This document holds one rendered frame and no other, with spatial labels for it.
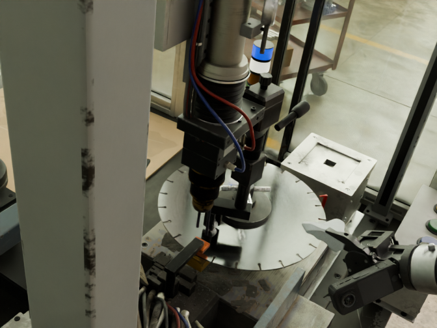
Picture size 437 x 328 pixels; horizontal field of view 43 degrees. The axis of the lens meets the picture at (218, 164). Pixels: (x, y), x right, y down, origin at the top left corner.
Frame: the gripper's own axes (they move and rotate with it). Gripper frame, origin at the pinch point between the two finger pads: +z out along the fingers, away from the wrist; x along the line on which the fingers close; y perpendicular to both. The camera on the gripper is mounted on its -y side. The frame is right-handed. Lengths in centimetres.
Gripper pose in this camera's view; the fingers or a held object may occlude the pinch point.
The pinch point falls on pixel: (309, 263)
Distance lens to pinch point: 102.4
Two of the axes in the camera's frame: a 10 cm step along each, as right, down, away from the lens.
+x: -3.0, -9.3, -2.1
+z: -6.7, 0.5, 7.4
